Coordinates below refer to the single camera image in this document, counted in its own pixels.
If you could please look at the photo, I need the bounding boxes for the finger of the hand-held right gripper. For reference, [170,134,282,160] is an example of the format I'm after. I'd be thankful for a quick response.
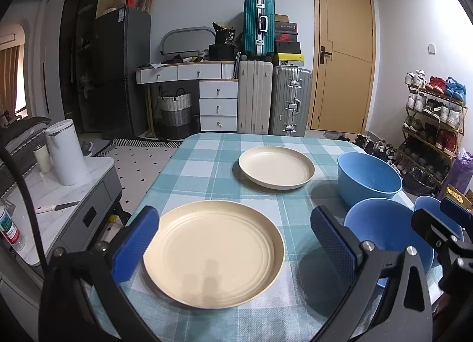
[411,208,473,291]
[440,197,473,244]

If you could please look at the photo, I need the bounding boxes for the wooden shoe rack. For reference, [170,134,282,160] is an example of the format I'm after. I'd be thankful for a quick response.
[397,83,468,195]

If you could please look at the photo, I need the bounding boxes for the white electric kettle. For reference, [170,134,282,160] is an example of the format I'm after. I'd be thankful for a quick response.
[45,119,88,187]

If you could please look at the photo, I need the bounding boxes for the oval grey-framed mirror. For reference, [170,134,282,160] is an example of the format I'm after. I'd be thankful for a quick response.
[161,27,216,56]

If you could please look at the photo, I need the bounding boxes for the white dotted rug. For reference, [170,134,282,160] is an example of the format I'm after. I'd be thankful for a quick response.
[90,138,184,217]

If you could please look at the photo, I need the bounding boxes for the blue bowl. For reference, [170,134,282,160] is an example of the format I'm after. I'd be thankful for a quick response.
[344,198,436,289]
[414,195,465,244]
[337,152,403,210]

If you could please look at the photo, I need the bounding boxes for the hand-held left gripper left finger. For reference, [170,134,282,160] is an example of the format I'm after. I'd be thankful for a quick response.
[39,206,160,342]

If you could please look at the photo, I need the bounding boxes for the white dresser with drawers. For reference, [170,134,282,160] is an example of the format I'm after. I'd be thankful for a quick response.
[135,61,239,133]

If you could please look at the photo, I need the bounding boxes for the grey white woven basket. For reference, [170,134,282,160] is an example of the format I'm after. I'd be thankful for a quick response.
[160,88,193,140]

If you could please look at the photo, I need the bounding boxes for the marble top side table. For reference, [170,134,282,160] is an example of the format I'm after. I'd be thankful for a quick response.
[0,155,124,267]

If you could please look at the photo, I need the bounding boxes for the black storage box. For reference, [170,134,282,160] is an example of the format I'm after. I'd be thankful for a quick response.
[208,44,237,62]

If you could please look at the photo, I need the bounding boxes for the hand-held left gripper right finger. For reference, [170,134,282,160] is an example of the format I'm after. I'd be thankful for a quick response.
[308,206,434,342]

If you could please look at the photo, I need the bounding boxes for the white handled knife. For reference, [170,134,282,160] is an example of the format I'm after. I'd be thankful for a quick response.
[37,201,80,213]

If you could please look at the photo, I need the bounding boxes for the dark wardrobe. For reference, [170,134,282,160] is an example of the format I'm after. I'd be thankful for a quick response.
[59,0,108,134]

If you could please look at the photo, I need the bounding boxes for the yellow printed box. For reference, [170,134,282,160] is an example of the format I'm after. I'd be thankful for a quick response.
[445,185,473,210]

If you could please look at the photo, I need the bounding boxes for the teal checked tablecloth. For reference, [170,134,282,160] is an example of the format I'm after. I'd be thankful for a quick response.
[89,132,444,342]

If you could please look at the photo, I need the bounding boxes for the bottle with red green label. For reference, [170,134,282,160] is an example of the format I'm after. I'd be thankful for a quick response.
[0,205,25,252]

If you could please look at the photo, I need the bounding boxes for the plain black shoebox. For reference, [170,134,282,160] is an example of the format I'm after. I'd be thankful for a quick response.
[275,42,301,55]

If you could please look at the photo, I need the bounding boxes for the yellow black shoebox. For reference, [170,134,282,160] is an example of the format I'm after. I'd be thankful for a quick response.
[273,53,307,68]

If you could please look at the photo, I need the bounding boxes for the dark grey fridge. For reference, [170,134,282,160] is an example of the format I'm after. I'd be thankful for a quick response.
[92,7,152,139]

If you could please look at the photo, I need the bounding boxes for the silver hard suitcase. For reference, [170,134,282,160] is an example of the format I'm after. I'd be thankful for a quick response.
[268,66,313,138]

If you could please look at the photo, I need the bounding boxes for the purple bag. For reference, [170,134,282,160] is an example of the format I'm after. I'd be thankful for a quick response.
[454,148,473,192]

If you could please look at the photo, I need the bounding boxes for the black trash bag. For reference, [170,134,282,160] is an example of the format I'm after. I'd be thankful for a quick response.
[402,166,440,197]

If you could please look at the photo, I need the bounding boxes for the beige hard suitcase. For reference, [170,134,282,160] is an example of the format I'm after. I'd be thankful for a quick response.
[237,60,274,135]

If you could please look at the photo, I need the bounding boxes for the cream round plate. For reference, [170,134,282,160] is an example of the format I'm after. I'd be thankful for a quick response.
[238,146,315,191]
[143,200,286,309]

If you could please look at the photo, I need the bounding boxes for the teal hard suitcase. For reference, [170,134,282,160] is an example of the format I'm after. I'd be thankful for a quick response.
[243,0,276,61]

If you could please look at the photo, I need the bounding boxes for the pile of dark shoes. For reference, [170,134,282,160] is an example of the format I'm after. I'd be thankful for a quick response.
[338,133,402,175]

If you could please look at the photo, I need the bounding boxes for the black cable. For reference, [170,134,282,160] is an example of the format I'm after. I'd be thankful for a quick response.
[0,146,51,280]

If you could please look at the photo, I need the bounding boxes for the brown curtain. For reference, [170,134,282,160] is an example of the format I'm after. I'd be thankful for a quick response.
[0,46,21,114]

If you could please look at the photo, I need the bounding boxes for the small white cup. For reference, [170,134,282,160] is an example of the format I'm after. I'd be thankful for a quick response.
[33,144,53,175]

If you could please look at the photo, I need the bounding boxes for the wooden door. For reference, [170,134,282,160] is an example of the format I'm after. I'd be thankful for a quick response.
[311,0,375,132]

